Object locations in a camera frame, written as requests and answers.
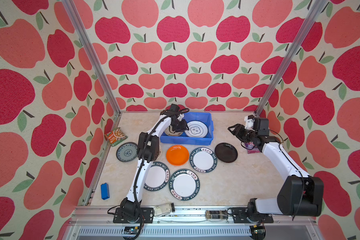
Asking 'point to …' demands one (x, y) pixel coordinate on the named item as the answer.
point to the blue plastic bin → (205, 140)
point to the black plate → (226, 152)
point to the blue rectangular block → (105, 192)
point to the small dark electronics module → (216, 214)
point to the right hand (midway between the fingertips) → (234, 129)
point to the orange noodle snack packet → (115, 137)
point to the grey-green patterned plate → (127, 151)
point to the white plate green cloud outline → (197, 129)
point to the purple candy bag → (251, 147)
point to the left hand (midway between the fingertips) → (189, 130)
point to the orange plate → (177, 155)
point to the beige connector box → (163, 209)
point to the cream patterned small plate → (169, 131)
